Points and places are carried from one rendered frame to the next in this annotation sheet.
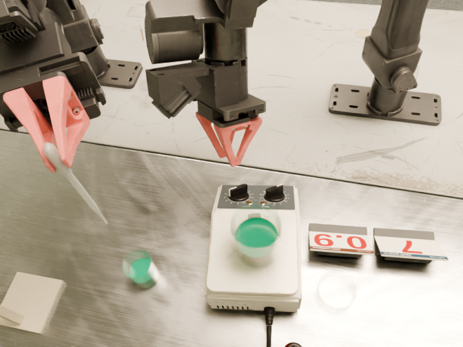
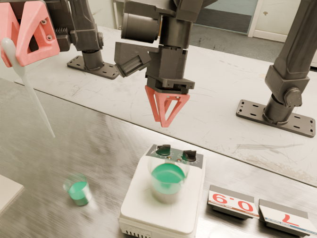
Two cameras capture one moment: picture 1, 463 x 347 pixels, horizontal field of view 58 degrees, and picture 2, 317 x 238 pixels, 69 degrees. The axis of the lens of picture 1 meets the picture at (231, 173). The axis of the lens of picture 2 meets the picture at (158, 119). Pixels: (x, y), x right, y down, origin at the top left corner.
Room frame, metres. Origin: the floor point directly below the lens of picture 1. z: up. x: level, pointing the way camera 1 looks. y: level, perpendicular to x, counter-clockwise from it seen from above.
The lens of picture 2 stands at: (0.02, -0.02, 1.35)
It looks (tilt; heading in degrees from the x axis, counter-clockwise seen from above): 45 degrees down; 4
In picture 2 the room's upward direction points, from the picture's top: straight up
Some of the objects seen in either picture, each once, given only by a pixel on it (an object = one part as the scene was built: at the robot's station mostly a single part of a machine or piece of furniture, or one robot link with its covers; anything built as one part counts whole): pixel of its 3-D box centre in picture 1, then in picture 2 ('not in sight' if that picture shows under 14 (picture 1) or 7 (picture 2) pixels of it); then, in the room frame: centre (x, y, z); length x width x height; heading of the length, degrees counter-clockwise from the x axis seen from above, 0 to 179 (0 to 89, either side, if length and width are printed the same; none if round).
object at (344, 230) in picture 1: (340, 238); (232, 199); (0.24, -0.15, 0.92); 0.09 x 0.06 x 0.04; 76
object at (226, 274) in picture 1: (253, 249); (163, 190); (0.21, -0.01, 0.98); 0.12 x 0.12 x 0.01; 79
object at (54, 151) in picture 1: (60, 159); (16, 57); (0.23, 0.15, 1.22); 0.01 x 0.01 x 0.04; 13
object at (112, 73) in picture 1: (89, 58); (92, 58); (0.71, 0.26, 0.94); 0.20 x 0.07 x 0.08; 69
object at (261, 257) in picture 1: (258, 238); (169, 179); (0.21, -0.02, 1.03); 0.07 x 0.06 x 0.08; 39
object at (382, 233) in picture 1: (408, 243); (287, 216); (0.21, -0.24, 0.92); 0.09 x 0.06 x 0.04; 76
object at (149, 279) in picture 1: (141, 270); (79, 190); (0.23, 0.15, 0.93); 0.04 x 0.04 x 0.06
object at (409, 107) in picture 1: (388, 91); (279, 107); (0.49, -0.30, 0.94); 0.20 x 0.07 x 0.08; 69
